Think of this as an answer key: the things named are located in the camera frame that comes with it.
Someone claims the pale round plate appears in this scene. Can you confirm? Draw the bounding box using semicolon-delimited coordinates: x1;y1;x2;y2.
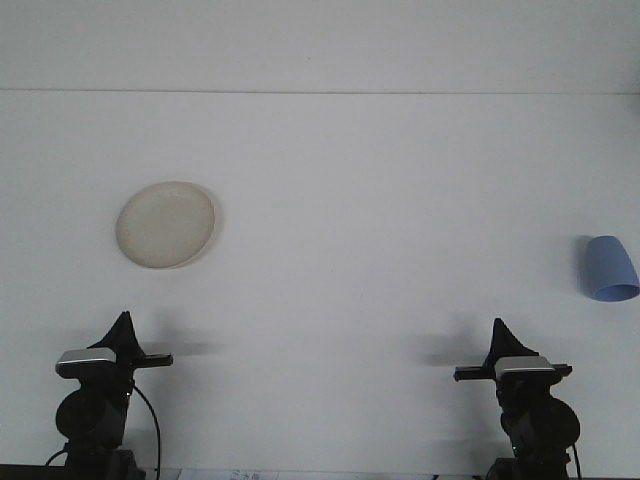
115;180;217;270

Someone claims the pale blue cup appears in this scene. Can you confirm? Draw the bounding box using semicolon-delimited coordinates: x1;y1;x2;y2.
578;235;640;303

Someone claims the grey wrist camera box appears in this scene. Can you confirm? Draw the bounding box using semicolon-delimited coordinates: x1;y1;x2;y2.
55;348;118;380
493;355;555;387

